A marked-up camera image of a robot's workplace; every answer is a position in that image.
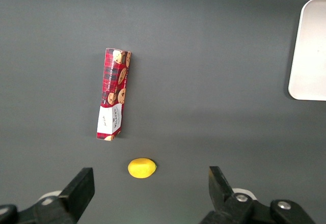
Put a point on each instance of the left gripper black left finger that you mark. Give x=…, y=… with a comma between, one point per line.
x=74, y=201

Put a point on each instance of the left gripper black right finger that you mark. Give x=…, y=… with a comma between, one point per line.
x=226, y=206

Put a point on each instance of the white rectangular tray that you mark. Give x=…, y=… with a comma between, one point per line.
x=312, y=53

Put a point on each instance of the yellow lemon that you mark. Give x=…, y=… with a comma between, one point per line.
x=141, y=168

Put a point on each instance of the red tartan cookie box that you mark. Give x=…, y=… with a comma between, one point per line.
x=113, y=91

